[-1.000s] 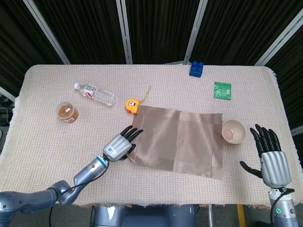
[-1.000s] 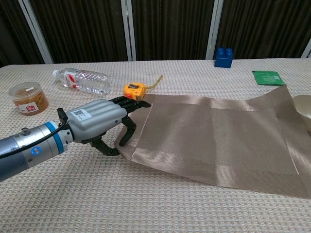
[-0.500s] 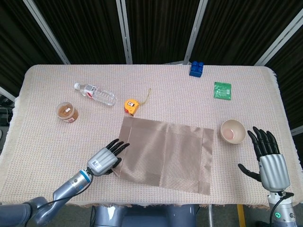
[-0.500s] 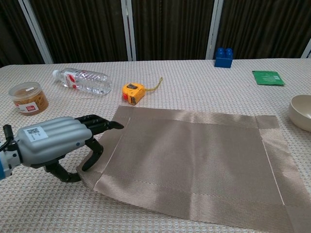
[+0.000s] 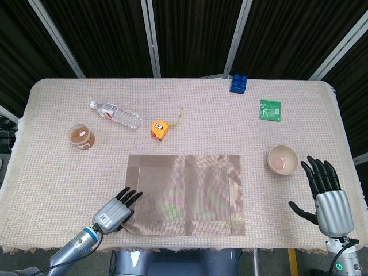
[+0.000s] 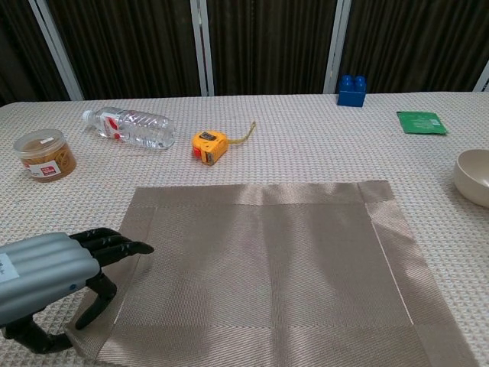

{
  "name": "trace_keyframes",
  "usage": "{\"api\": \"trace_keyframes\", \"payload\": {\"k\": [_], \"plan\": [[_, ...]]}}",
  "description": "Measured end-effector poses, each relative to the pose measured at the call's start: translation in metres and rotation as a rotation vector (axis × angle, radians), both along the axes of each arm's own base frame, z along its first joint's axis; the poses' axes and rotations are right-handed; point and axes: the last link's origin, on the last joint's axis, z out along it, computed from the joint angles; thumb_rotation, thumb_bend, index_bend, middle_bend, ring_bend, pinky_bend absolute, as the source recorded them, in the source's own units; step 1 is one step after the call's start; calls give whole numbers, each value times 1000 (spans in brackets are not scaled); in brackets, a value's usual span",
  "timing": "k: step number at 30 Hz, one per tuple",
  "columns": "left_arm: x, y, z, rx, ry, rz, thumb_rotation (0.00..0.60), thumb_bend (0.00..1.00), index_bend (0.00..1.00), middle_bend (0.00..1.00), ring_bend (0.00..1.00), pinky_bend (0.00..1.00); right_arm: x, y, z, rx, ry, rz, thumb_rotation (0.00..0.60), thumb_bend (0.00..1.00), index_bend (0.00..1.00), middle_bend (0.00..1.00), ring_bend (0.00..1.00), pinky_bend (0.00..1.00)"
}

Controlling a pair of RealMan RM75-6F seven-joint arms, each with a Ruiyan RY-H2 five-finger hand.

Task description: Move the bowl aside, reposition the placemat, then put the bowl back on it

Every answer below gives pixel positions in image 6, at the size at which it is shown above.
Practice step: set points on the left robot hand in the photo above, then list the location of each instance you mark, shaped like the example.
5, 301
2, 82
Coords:
42, 267

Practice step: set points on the brown woven placemat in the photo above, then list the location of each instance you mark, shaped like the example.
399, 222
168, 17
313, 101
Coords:
267, 267

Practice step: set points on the cream round bowl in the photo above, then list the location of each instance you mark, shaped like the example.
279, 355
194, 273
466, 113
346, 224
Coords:
473, 179

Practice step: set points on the round plastic snack jar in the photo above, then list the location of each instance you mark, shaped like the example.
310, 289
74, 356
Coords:
46, 160

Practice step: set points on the clear plastic water bottle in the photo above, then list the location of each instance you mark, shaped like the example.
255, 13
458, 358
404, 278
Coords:
141, 130

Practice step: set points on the yellow tape measure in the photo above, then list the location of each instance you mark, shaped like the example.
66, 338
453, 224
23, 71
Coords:
208, 144

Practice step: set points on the dark pleated screen panel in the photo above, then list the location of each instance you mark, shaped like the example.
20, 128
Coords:
126, 46
19, 46
412, 46
267, 46

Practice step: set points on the beige woven tablecloth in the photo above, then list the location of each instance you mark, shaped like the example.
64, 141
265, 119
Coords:
305, 160

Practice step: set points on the blue toy building brick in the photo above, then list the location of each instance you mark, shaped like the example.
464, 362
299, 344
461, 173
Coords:
349, 97

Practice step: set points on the green foil packet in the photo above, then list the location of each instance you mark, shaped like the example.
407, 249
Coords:
420, 122

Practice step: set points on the white screen frame post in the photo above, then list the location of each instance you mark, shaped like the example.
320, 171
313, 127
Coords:
198, 46
56, 53
483, 80
336, 46

